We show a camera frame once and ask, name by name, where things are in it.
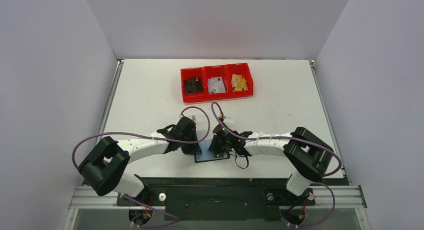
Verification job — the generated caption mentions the black card holders in bin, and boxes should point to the black card holders in bin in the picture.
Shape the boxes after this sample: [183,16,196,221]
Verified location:
[183,77,204,94]

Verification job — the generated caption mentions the white cards in bin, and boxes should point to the white cards in bin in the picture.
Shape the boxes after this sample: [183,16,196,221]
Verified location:
[207,77,226,94]

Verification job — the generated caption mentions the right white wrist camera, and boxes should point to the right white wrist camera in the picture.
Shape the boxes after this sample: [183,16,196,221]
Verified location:
[219,116,235,124]

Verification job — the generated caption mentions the black leather card holder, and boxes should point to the black leather card holder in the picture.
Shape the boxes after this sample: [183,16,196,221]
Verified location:
[194,139,230,163]

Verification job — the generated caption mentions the gold cards in bin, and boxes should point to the gold cards in bin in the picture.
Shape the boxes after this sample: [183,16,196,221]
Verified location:
[231,74,248,92]

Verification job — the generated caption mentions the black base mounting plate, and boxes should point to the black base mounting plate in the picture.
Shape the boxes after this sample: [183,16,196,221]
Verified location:
[135,177,315,221]

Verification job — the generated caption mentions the red bin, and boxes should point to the red bin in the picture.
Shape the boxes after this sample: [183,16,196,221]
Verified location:
[180,67,205,103]
[225,63,254,98]
[203,65,229,101]

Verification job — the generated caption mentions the aluminium rail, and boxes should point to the aluminium rail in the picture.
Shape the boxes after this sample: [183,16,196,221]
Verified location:
[69,185,367,209]

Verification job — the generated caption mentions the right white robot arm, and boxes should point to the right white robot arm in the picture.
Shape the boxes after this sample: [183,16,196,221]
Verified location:
[209,124,335,203]

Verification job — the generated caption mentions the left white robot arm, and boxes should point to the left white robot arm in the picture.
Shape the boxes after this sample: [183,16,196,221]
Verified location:
[76,116,201,205]

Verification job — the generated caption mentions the left red bin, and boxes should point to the left red bin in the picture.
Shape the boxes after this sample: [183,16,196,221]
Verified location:
[180,67,205,103]

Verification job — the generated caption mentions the middle red bin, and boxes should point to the middle red bin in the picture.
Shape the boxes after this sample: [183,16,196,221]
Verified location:
[203,65,229,101]

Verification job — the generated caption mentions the right red bin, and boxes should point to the right red bin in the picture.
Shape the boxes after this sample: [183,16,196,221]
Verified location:
[225,63,254,98]

